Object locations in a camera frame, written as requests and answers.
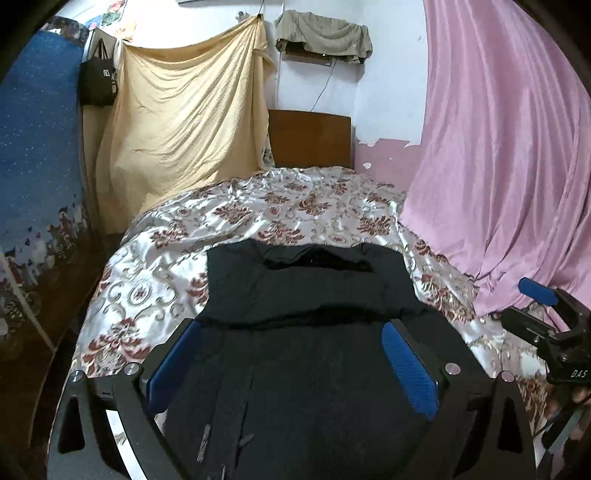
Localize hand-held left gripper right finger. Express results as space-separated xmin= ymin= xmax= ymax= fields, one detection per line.
xmin=382 ymin=318 xmax=536 ymax=480

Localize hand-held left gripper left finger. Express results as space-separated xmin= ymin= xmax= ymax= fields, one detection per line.
xmin=46 ymin=318 xmax=204 ymax=480

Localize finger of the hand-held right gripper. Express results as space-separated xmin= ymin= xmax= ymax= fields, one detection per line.
xmin=501 ymin=308 xmax=557 ymax=347
xmin=518 ymin=277 xmax=580 ymax=330

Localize black jacket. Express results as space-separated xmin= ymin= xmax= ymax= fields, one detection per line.
xmin=154 ymin=239 xmax=490 ymax=480

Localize person's right hand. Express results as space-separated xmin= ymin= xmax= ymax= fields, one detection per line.
xmin=549 ymin=385 xmax=591 ymax=421

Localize pink curtain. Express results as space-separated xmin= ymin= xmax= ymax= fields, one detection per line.
xmin=398 ymin=0 xmax=591 ymax=333

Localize floral satin bedspread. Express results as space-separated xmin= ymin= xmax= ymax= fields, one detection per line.
xmin=69 ymin=167 xmax=568 ymax=480

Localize wooden headboard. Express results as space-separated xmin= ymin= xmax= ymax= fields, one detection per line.
xmin=268 ymin=109 xmax=354 ymax=168

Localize yellow hanging sheet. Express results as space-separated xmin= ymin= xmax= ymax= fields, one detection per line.
xmin=95 ymin=14 xmax=278 ymax=227

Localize blue fabric wardrobe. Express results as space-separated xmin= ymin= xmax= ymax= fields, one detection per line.
xmin=0 ymin=16 xmax=93 ymax=361

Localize black tote bag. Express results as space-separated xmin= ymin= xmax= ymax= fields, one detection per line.
xmin=78 ymin=32 xmax=118 ymax=108

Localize olive green cloth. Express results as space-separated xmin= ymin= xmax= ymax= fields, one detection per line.
xmin=276 ymin=10 xmax=373 ymax=63

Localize thin wall cable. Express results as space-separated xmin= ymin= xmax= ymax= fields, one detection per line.
xmin=311 ymin=62 xmax=337 ymax=112

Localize brown wall-mounted box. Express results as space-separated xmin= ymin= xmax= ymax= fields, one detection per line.
xmin=283 ymin=48 xmax=335 ymax=66

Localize colourful wall pictures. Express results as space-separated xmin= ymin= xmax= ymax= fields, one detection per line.
xmin=90 ymin=0 xmax=139 ymax=42

